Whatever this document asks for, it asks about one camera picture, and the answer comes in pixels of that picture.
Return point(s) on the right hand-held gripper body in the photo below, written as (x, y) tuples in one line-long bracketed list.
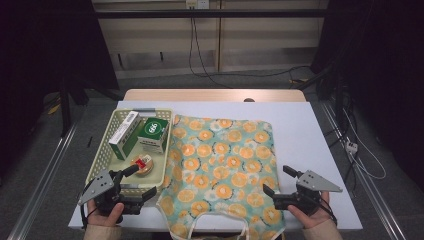
[(315, 183)]

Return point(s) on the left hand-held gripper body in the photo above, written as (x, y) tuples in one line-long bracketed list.
[(98, 186)]

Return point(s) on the round tin red label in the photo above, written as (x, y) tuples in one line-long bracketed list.
[(147, 169)]

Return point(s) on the pale yellow perforated plastic basket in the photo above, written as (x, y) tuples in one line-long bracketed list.
[(100, 156)]

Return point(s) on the long white green medicine box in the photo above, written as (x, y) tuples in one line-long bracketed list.
[(125, 128)]

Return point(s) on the green medicine box oval logo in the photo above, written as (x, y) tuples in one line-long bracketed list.
[(153, 128)]

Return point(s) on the orange slice print tote bag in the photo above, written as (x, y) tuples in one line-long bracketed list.
[(220, 160)]

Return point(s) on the person's left hand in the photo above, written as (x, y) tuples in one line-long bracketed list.
[(105, 218)]

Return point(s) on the person's right hand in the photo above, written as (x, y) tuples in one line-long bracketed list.
[(310, 218)]

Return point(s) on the white table board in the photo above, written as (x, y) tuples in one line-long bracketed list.
[(300, 133)]

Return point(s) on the white power strip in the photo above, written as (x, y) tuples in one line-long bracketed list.
[(351, 146)]

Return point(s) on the black metal stand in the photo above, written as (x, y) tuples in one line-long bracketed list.
[(65, 106)]

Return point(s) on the light wooden cabinet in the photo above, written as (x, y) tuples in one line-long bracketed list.
[(266, 33)]

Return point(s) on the dark curtain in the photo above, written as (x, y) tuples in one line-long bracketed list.
[(383, 50), (40, 50)]

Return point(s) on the black horizontal crossbar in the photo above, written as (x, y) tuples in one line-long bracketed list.
[(233, 13)]

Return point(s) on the metal floor rail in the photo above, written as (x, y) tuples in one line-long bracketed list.
[(370, 186), (43, 180)]

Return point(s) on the white wall socket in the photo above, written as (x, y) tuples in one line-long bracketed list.
[(197, 3)]

